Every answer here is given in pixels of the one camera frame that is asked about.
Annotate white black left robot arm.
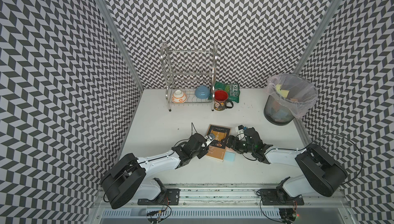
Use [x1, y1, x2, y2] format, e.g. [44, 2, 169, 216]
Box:
[100, 133, 215, 209]

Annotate blue sticky note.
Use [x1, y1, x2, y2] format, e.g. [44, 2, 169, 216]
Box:
[224, 151, 236, 162]

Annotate aluminium front rail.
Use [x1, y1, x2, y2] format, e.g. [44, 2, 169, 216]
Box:
[92, 183, 352, 209]

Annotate blue bowl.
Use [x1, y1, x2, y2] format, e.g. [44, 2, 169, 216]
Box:
[195, 86, 211, 99]

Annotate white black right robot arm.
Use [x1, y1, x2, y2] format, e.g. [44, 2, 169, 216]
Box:
[226, 125, 348, 202]

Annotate yellow sticky notes in bin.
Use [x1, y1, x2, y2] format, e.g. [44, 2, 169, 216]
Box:
[276, 84, 289, 98]

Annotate black red floral mug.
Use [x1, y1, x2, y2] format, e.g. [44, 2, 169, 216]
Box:
[213, 90, 234, 111]

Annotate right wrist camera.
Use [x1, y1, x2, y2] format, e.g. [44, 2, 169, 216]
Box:
[236, 125, 248, 134]

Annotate green snack bag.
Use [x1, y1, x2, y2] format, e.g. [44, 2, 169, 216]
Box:
[214, 81, 241, 103]

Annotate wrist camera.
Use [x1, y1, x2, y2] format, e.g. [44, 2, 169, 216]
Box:
[204, 133, 215, 146]
[236, 125, 248, 134]

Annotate clear plastic bin liner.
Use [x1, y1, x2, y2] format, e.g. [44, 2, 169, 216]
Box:
[264, 74, 318, 119]

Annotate silver metal dish rack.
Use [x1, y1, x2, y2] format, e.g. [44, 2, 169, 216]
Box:
[160, 43, 218, 111]

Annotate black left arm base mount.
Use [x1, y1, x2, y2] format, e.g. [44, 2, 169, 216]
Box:
[137, 178, 181, 206]

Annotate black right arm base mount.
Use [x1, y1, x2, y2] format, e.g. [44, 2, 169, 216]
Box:
[256, 189, 305, 207]

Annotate black mesh trash bin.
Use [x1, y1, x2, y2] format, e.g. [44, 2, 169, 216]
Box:
[264, 96, 294, 126]

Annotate white orange bowl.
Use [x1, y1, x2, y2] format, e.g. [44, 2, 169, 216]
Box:
[172, 89, 187, 104]

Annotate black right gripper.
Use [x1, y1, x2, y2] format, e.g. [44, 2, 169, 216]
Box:
[220, 135, 254, 154]

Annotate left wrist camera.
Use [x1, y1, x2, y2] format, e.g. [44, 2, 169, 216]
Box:
[204, 133, 215, 146]

